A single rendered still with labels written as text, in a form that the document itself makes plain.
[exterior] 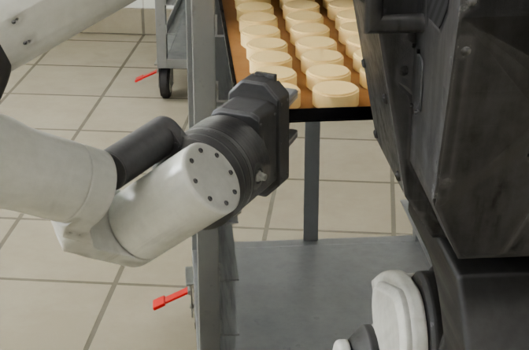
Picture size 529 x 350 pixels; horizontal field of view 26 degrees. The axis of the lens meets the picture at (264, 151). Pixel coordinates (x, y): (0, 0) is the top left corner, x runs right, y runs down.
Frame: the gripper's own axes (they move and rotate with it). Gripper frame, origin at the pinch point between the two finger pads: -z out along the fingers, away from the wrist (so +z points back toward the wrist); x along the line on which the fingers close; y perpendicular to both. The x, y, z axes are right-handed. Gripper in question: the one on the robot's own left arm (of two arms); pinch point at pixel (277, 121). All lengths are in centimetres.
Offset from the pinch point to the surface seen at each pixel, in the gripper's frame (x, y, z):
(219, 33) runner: -0.9, 21.6, -28.7
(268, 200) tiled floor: -78, 66, -136
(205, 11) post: 2.2, 22.8, -27.2
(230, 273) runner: -37, 21, -30
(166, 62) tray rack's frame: -64, 123, -187
